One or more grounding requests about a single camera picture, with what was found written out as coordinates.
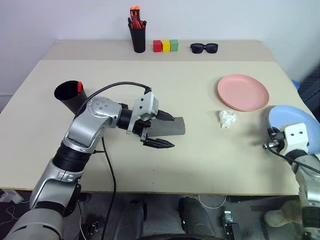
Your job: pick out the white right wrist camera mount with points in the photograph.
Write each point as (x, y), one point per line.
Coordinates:
(296, 137)

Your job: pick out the crumpled white tissue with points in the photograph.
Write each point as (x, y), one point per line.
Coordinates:
(227, 118)

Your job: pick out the yellow wooden block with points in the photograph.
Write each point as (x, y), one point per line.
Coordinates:
(165, 46)

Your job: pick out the dark rounded shape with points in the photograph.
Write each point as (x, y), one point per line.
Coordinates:
(132, 217)
(195, 217)

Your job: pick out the light blue round plate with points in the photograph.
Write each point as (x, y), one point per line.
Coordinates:
(287, 115)

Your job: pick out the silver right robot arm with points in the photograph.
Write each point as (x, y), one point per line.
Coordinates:
(308, 180)

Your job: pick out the green wooden block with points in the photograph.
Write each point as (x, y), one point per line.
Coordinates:
(174, 45)

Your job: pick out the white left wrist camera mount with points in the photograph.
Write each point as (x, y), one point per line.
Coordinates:
(147, 102)

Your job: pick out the grey glasses case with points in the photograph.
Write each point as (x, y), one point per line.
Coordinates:
(172, 127)

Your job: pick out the orange capped marker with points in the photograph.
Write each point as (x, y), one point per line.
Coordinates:
(135, 11)

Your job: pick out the red wooden block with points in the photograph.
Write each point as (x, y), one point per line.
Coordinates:
(157, 46)

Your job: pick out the black tipped-over pen cup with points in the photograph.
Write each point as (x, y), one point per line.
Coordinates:
(72, 100)

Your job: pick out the white power strip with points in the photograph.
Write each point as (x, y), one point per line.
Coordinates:
(10, 197)

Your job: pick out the pink round plate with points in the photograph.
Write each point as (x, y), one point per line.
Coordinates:
(242, 92)

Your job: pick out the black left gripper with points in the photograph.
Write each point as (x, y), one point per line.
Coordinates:
(140, 127)

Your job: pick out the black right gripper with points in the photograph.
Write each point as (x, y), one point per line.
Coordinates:
(276, 137)

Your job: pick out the black upright pen holder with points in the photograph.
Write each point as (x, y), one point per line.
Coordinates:
(138, 40)

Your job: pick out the black sunglasses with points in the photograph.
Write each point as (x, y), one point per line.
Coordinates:
(198, 48)

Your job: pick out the black metal floor bracket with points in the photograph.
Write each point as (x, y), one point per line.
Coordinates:
(230, 225)

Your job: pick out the white sneaker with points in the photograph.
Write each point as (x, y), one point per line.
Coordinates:
(280, 217)

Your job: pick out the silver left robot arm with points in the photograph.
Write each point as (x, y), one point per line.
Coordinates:
(87, 125)

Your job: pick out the blue plastic object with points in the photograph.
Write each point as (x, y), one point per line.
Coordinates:
(297, 85)

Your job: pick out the black pen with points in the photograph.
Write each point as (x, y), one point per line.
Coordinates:
(129, 23)

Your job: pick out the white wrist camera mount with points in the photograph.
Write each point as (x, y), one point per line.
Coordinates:
(147, 102)
(296, 137)

